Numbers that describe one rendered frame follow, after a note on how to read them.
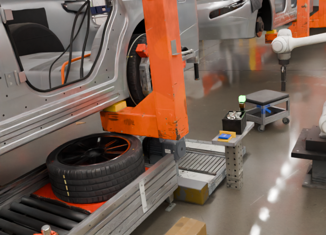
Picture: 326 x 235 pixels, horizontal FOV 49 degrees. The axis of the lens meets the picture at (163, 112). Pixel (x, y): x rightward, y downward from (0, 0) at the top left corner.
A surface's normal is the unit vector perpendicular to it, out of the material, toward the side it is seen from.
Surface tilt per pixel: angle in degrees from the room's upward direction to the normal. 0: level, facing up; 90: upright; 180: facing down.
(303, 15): 90
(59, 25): 90
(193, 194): 90
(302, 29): 90
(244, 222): 0
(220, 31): 109
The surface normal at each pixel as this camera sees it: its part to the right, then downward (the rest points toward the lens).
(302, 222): -0.11, -0.95
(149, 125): -0.53, 0.32
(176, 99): 0.84, 0.07
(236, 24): 0.15, 0.38
